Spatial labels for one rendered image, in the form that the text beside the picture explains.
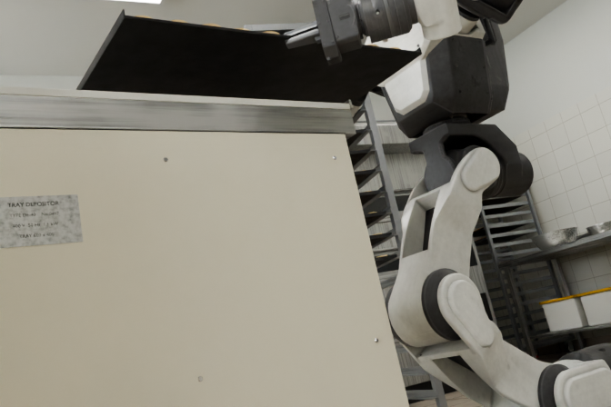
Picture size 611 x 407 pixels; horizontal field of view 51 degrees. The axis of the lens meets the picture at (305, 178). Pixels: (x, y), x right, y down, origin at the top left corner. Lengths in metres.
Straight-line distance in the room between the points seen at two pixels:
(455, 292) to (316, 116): 0.44
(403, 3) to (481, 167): 0.53
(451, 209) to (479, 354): 0.30
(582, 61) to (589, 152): 0.80
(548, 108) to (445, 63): 4.97
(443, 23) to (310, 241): 0.42
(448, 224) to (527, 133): 5.25
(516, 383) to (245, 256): 0.72
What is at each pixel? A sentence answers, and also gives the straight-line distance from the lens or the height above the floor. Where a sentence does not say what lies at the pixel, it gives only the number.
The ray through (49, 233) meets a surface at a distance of 0.88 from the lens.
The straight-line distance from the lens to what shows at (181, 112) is 1.01.
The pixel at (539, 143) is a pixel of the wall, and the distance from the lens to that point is 6.54.
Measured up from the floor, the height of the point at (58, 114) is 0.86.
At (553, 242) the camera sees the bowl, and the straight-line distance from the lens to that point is 5.76.
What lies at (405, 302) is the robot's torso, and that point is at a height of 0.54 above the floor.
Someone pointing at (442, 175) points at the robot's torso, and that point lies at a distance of 1.51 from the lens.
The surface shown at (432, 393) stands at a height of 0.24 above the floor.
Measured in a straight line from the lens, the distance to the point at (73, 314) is 0.86.
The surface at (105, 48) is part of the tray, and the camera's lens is 1.07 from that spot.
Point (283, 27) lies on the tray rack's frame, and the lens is 2.79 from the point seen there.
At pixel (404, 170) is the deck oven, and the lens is 5.19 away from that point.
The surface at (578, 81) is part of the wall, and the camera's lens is 6.27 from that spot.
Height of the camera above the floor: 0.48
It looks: 15 degrees up
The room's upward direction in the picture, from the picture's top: 12 degrees counter-clockwise
